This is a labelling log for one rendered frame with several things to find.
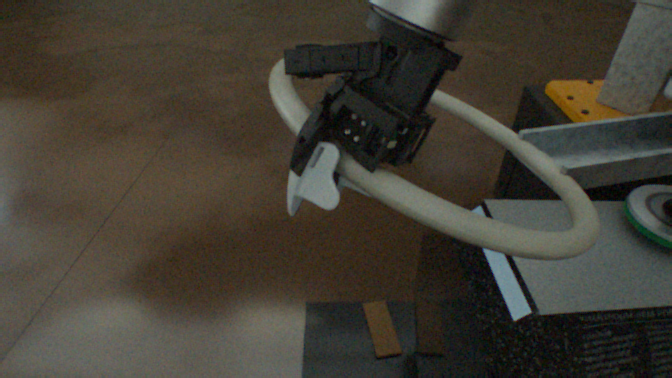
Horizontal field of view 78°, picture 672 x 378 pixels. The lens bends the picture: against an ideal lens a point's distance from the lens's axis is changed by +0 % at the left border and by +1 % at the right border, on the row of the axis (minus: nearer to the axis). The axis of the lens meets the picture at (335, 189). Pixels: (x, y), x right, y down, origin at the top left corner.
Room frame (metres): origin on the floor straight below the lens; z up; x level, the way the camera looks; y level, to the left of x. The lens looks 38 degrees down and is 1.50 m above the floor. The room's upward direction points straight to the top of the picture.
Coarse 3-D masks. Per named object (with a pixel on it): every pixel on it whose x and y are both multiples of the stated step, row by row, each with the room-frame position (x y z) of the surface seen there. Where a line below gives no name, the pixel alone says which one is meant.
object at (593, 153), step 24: (600, 120) 0.68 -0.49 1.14; (624, 120) 0.68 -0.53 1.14; (648, 120) 0.70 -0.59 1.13; (552, 144) 0.64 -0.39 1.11; (576, 144) 0.66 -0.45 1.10; (600, 144) 0.66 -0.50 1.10; (624, 144) 0.67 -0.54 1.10; (648, 144) 0.67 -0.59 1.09; (576, 168) 0.52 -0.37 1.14; (600, 168) 0.53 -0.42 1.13; (624, 168) 0.55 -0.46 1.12; (648, 168) 0.56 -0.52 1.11
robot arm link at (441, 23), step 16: (368, 0) 0.34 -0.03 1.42; (384, 0) 0.33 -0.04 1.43; (400, 0) 0.32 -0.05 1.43; (416, 0) 0.32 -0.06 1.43; (432, 0) 0.32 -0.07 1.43; (448, 0) 0.32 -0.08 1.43; (464, 0) 0.33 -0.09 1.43; (480, 0) 0.34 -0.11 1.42; (384, 16) 0.34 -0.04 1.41; (400, 16) 0.32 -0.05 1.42; (416, 16) 0.32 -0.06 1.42; (432, 16) 0.32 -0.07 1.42; (448, 16) 0.32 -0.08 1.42; (464, 16) 0.33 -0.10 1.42; (416, 32) 0.33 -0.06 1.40; (432, 32) 0.32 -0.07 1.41; (448, 32) 0.32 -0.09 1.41
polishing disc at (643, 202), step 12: (636, 192) 0.77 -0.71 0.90; (648, 192) 0.77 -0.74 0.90; (660, 192) 0.77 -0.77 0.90; (636, 204) 0.73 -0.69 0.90; (648, 204) 0.73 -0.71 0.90; (660, 204) 0.73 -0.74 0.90; (636, 216) 0.69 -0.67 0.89; (648, 216) 0.69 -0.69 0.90; (660, 216) 0.69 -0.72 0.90; (648, 228) 0.66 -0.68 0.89; (660, 228) 0.65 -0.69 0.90
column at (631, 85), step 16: (640, 16) 1.47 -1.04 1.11; (656, 16) 1.43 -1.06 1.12; (640, 32) 1.45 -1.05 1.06; (656, 32) 1.41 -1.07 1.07; (624, 48) 1.48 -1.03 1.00; (640, 48) 1.44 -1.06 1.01; (656, 48) 1.40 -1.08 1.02; (624, 64) 1.46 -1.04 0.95; (640, 64) 1.42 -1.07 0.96; (656, 64) 1.38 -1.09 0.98; (608, 80) 1.49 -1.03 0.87; (624, 80) 1.44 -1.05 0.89; (640, 80) 1.40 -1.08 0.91; (656, 80) 1.36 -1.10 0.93; (608, 96) 1.46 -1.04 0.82; (624, 96) 1.42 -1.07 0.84; (640, 96) 1.38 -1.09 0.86; (656, 96) 1.34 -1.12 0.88; (624, 112) 1.40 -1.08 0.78; (640, 112) 1.36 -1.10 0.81
